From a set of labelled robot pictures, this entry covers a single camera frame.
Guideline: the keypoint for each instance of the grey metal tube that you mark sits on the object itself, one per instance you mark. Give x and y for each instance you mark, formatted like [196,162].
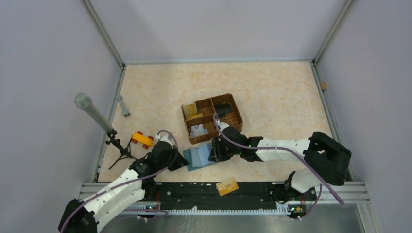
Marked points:
[85,103]

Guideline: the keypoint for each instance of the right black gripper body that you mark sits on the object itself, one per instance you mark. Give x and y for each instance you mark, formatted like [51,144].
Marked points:
[223,152]

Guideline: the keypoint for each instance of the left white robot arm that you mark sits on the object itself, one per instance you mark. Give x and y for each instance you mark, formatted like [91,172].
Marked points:
[92,214]

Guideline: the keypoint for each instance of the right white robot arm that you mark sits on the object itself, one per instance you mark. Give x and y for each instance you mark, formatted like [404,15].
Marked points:
[326,161]

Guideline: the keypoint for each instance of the black VIP card stack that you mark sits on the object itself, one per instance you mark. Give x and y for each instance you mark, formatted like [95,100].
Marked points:
[222,109]

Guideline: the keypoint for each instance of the gold credit card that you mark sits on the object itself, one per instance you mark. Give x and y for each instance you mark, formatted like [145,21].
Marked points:
[227,186]

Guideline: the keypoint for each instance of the yellow red toy car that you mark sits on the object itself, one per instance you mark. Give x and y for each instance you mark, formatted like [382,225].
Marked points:
[146,141]

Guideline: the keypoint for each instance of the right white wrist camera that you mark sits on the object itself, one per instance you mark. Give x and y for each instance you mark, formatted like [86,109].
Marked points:
[221,125]

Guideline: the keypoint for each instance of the small tan cork piece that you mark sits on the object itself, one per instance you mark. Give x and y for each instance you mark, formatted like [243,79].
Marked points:
[323,86]

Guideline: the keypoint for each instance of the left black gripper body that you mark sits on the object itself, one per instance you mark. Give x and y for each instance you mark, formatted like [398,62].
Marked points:
[172,162]

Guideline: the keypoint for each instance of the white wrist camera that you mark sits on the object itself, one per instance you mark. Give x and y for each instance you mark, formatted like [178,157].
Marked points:
[168,138]
[221,125]

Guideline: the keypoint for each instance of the black tube clamp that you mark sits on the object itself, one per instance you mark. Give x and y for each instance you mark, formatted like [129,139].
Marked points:
[125,152]

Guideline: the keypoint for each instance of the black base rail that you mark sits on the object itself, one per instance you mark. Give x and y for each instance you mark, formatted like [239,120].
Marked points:
[205,196]

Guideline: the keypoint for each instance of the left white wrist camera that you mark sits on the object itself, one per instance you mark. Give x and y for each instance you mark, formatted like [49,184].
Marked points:
[168,138]

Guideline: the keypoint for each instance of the woven wicker tray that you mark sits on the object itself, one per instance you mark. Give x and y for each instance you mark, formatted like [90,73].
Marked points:
[203,129]

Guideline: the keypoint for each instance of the blue leather card holder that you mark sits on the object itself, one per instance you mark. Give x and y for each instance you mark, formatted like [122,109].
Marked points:
[198,157]

